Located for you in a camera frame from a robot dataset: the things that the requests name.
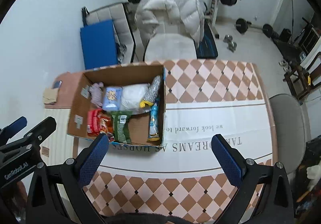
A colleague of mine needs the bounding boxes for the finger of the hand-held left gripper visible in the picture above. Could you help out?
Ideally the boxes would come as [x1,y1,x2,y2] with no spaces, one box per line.
[0,117,57,153]
[0,117,27,138]

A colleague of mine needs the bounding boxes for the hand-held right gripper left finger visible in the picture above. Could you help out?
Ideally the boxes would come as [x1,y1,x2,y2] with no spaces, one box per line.
[26,133,110,224]

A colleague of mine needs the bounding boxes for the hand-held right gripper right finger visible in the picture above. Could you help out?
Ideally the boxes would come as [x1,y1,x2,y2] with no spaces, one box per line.
[211,134,294,224]

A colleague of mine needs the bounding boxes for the red packet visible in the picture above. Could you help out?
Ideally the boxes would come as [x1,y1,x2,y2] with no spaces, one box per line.
[87,109,103,137]

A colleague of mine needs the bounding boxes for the brown cartoon snack packet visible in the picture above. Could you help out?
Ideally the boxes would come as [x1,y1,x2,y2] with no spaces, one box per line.
[99,111,113,139]

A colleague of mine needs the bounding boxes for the green packet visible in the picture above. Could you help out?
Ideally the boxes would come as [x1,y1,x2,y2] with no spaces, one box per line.
[110,110,133,143]

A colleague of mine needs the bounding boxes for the cardboard box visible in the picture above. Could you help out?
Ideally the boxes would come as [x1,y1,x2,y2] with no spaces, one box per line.
[66,64,167,146]

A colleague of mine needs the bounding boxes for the blue cat-print tissue pack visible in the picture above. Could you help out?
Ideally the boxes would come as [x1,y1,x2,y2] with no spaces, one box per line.
[102,87,123,111]

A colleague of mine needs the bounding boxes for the purple grey cloth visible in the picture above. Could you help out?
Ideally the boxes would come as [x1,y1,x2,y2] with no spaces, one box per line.
[90,82,105,108]

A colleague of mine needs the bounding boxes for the long blue packet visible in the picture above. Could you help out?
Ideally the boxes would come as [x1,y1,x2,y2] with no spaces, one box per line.
[147,98,160,141]

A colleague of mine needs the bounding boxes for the white plastic bag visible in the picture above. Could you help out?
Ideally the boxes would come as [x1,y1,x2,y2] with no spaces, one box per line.
[120,83,150,111]

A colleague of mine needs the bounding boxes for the silver foil packet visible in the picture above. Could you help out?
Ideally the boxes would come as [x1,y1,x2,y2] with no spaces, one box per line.
[140,75,162,109]

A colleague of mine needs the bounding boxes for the person's left forearm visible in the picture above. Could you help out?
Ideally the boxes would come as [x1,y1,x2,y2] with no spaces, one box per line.
[14,180,28,214]

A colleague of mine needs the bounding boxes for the striped cream mat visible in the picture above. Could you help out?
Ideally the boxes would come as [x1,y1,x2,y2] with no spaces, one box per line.
[40,108,76,167]

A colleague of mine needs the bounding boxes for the beige folded cloth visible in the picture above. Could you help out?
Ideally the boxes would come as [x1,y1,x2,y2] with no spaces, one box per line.
[42,88,59,104]

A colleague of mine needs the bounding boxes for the pink brown mat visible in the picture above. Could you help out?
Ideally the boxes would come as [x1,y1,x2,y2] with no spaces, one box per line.
[45,72,85,109]

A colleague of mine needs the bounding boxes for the grey round chair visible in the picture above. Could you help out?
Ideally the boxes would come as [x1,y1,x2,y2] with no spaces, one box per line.
[268,94,311,175]

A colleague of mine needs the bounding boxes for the white crumpled cloth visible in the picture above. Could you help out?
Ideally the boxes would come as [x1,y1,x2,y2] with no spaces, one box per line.
[306,165,321,190]

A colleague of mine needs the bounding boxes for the blue folded mat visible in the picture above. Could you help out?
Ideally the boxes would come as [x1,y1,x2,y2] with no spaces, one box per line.
[80,19,119,70]

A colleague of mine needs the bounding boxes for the chrome dumbbells beside mat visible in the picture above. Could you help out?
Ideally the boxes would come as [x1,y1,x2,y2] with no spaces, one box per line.
[117,44,127,64]

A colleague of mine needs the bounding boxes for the dark wooden chair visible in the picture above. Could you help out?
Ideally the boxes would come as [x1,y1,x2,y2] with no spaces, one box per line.
[283,52,321,100]

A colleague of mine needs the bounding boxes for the black blue bench pad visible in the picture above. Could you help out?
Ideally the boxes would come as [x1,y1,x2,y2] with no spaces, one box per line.
[197,19,218,59]

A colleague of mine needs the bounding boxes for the white upholstered chair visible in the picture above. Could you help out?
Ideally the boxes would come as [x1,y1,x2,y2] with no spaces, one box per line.
[143,0,197,61]

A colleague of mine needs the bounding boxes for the black exercise machine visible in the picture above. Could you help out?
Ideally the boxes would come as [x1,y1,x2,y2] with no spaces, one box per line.
[272,17,321,64]

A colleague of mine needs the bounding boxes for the grey padded chair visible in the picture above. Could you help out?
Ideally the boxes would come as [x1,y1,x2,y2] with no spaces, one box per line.
[81,2,137,64]

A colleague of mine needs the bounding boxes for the short barbell with black plates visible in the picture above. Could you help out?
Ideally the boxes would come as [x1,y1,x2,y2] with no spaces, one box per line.
[235,18,275,39]

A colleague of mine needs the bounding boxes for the white puffer jacket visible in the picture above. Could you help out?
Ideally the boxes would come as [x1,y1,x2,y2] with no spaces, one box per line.
[134,0,205,46]

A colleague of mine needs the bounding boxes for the white weight rack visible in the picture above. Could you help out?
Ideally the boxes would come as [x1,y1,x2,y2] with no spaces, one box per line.
[142,0,225,39]

